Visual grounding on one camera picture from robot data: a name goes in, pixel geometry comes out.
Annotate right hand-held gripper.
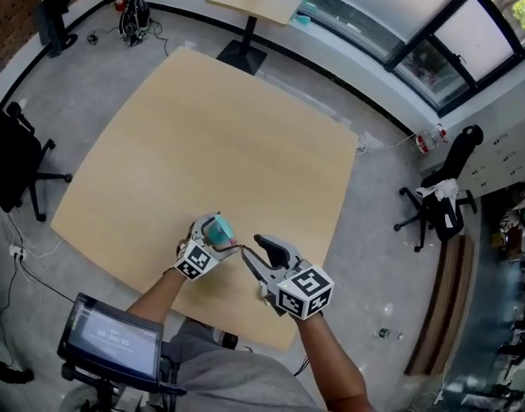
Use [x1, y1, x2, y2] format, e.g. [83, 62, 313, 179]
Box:
[240, 233, 335, 320]

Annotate wooden bench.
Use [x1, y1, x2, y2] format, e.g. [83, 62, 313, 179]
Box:
[403, 233, 476, 377]

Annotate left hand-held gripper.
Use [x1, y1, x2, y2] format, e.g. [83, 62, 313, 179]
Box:
[172, 211, 247, 282]

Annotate person's left forearm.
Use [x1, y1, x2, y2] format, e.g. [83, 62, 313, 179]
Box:
[127, 268, 184, 330]

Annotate person's right forearm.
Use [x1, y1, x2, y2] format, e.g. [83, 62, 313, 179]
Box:
[295, 311, 377, 412]

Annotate white garment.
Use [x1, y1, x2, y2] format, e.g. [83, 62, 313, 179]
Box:
[414, 178, 461, 202]

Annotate white floor cable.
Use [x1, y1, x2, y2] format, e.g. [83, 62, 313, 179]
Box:
[356, 133, 418, 156]

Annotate person's left hand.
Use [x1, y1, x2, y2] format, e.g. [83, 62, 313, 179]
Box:
[175, 234, 193, 260]

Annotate black backpack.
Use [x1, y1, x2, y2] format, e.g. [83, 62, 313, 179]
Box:
[118, 0, 152, 47]

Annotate grey locker cabinet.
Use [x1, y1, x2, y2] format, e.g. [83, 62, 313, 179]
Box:
[419, 113, 525, 197]

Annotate black monitor mount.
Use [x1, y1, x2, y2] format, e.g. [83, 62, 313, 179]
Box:
[60, 352, 187, 412]

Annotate black floor cable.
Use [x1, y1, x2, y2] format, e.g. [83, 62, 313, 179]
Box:
[0, 255, 77, 368]

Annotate black-framed window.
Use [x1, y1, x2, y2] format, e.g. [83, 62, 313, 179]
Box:
[166, 0, 525, 118]

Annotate black monitor screen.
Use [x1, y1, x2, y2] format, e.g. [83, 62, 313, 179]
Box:
[57, 292, 166, 392]

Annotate teal spray bottle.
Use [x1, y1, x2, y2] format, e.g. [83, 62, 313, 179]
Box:
[204, 214, 234, 247]

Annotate black coat rack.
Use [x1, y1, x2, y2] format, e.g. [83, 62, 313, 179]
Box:
[34, 0, 79, 59]

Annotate dark hanging clothes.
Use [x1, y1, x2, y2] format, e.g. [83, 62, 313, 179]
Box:
[35, 0, 71, 46]

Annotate water jug with red label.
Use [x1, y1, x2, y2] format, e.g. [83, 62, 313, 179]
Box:
[415, 124, 450, 155]

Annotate person's grey clothing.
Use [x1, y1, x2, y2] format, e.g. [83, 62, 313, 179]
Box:
[167, 318, 328, 412]

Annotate black office chair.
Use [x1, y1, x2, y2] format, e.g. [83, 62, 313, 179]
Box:
[393, 124, 485, 253]
[0, 82, 74, 223]

